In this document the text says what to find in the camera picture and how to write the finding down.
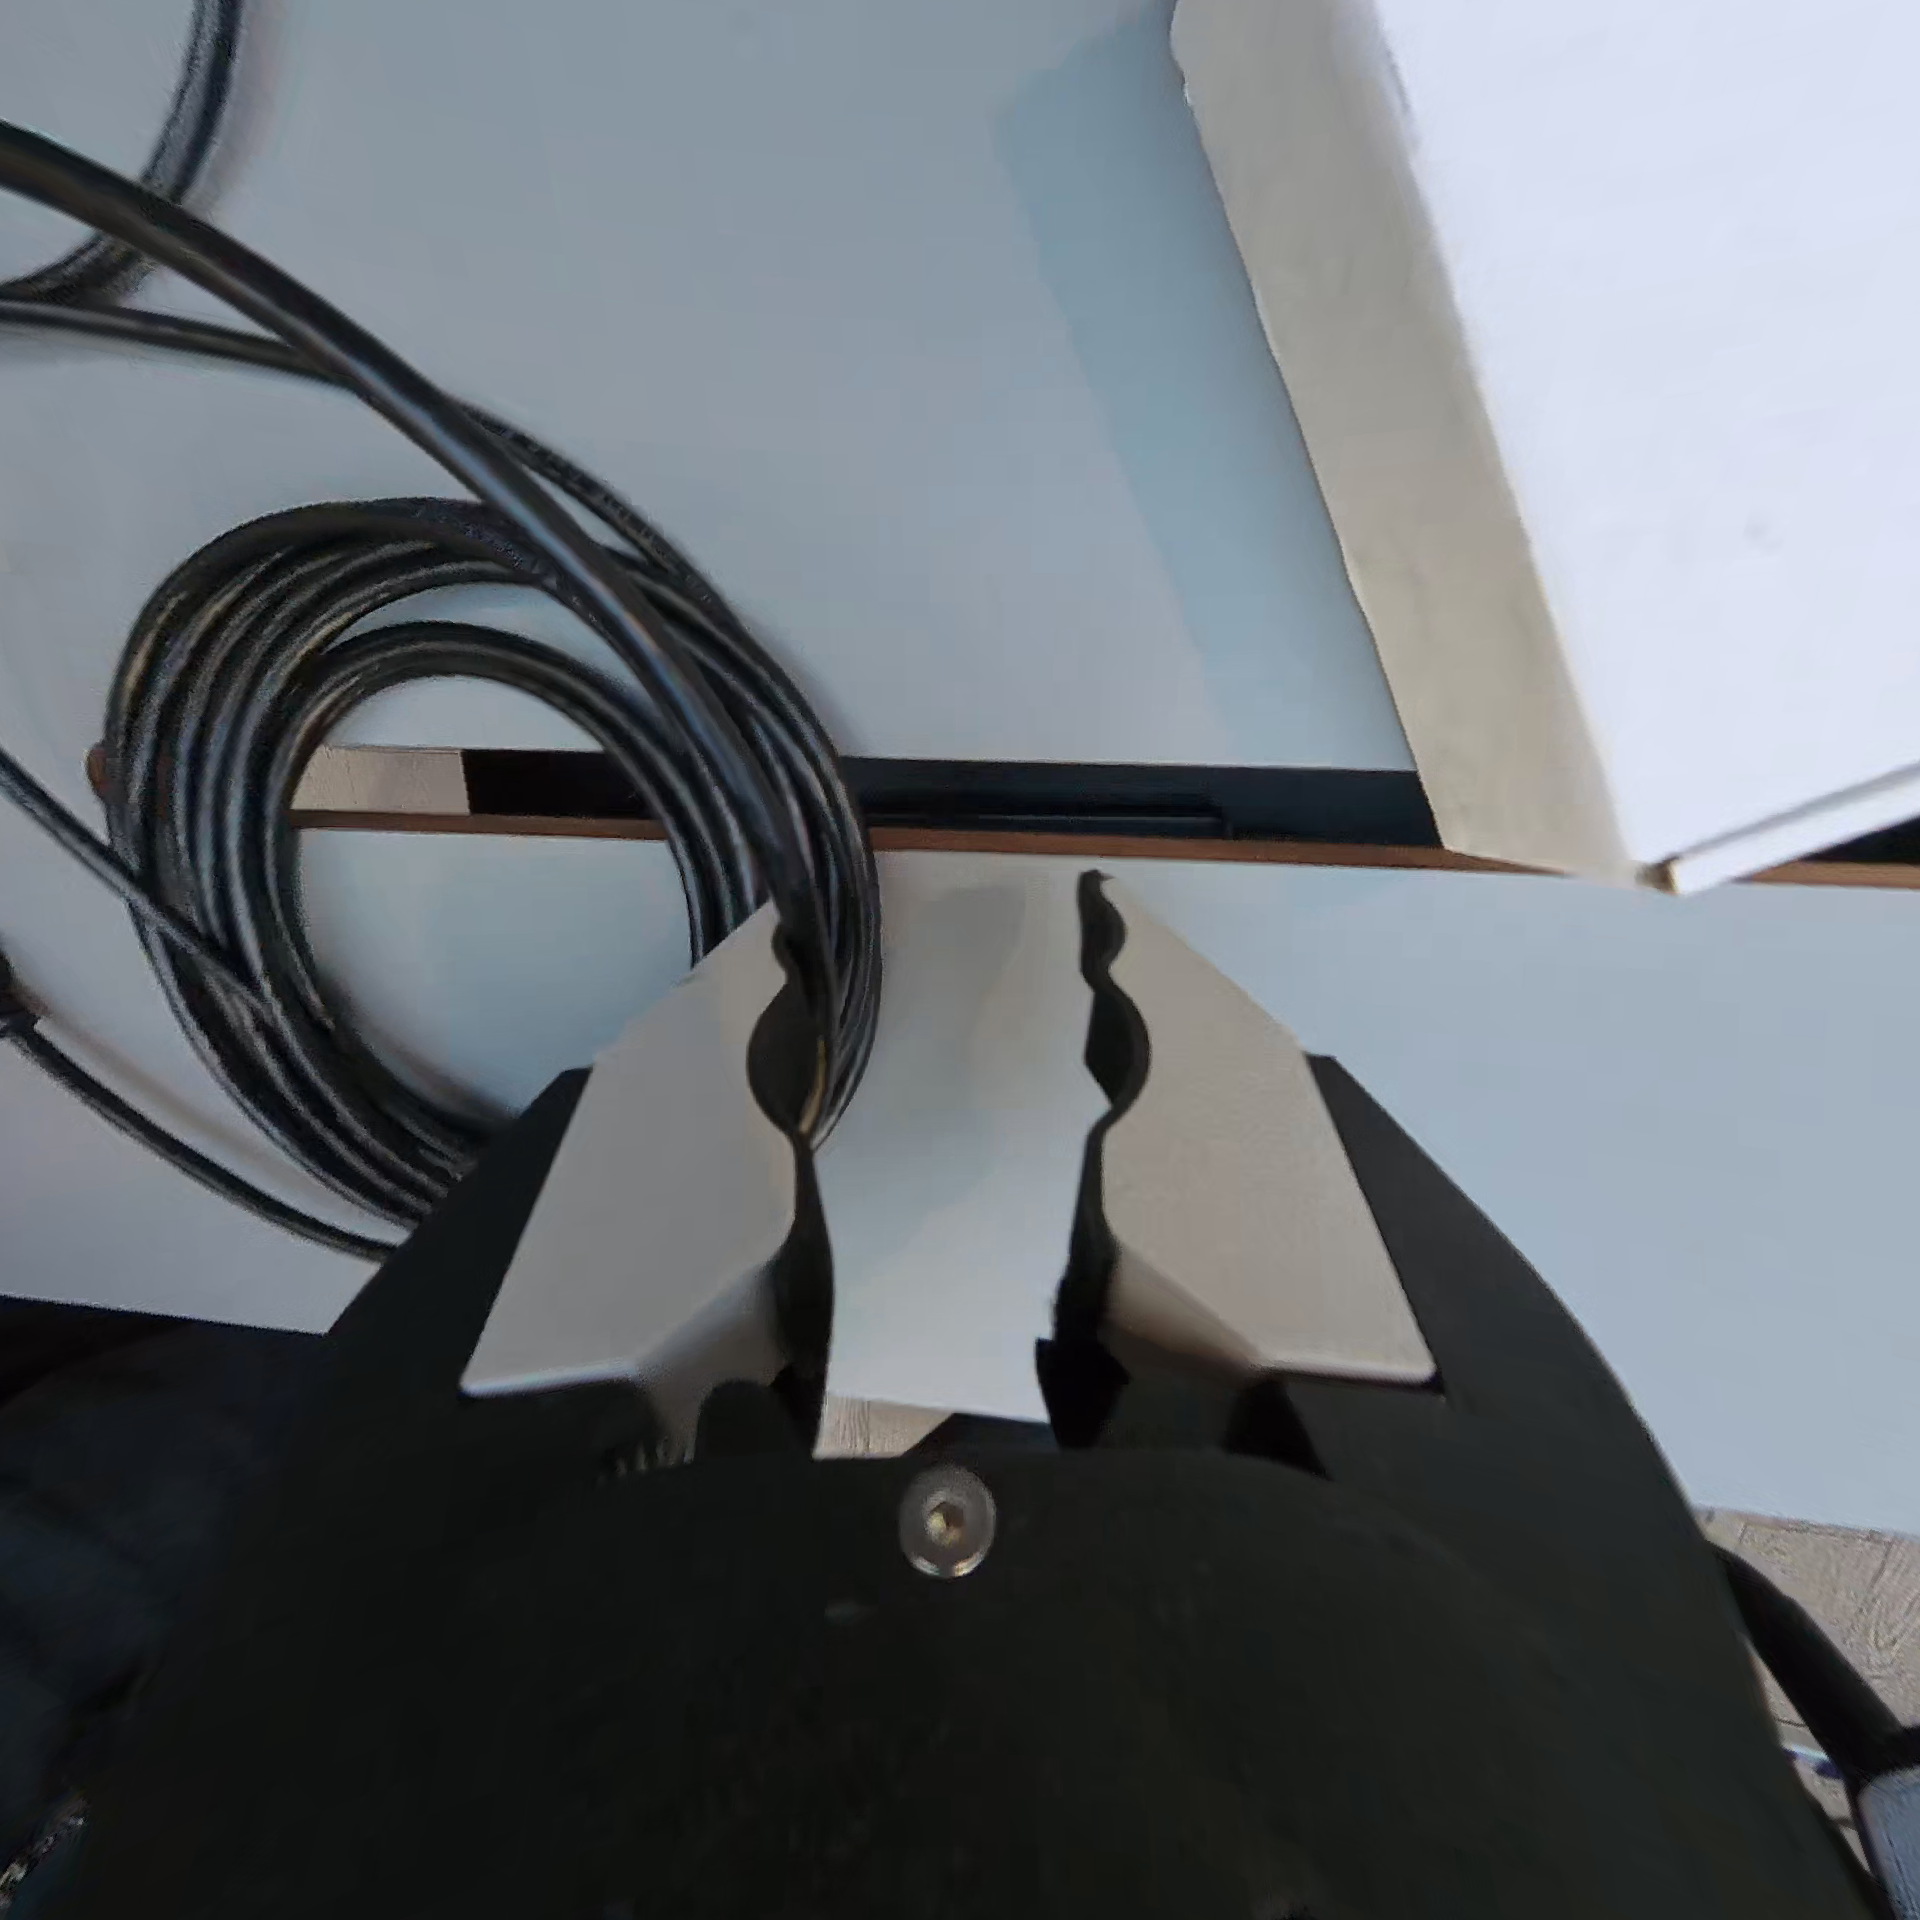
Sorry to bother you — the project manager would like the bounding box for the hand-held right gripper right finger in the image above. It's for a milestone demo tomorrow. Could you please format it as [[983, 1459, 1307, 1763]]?
[[1034, 870, 1440, 1453]]

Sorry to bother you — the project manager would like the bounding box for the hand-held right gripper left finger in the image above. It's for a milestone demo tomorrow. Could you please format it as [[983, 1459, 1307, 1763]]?
[[462, 900, 833, 1455]]

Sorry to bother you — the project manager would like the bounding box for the long black cable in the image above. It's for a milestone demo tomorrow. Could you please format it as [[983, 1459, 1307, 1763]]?
[[0, 0, 840, 1262]]

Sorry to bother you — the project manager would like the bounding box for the grey desk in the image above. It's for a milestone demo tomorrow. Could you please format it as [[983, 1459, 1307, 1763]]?
[[0, 0, 1920, 1532]]

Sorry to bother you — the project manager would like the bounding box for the person's dark clothing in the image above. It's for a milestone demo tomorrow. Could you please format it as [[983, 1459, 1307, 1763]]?
[[0, 1296, 331, 1920]]

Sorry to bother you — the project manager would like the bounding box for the white cardboard box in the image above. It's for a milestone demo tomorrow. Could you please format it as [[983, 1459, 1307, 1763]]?
[[1169, 0, 1920, 899]]

